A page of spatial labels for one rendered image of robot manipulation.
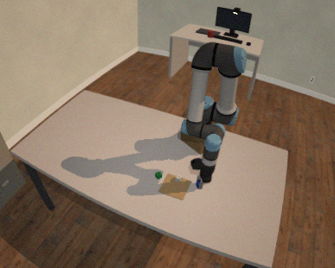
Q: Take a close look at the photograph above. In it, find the green die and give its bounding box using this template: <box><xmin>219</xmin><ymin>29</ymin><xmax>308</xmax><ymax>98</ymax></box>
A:
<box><xmin>155</xmin><ymin>171</ymin><xmax>162</xmax><ymax>179</ymax></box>

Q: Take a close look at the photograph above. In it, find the beige die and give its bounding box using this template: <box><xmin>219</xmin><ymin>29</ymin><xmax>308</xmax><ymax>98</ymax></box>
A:
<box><xmin>175</xmin><ymin>175</ymin><xmax>183</xmax><ymax>182</ymax></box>

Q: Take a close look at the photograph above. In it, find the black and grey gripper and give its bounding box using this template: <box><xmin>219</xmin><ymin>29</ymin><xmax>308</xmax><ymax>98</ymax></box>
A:
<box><xmin>190</xmin><ymin>157</ymin><xmax>217</xmax><ymax>189</ymax></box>

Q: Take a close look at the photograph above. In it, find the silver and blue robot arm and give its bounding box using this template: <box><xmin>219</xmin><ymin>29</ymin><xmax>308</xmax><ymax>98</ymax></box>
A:
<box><xmin>181</xmin><ymin>42</ymin><xmax>247</xmax><ymax>161</ymax></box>

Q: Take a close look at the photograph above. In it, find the tan square mat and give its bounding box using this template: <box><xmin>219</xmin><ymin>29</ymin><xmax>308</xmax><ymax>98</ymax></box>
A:
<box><xmin>158</xmin><ymin>174</ymin><xmax>191</xmax><ymax>200</ymax></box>

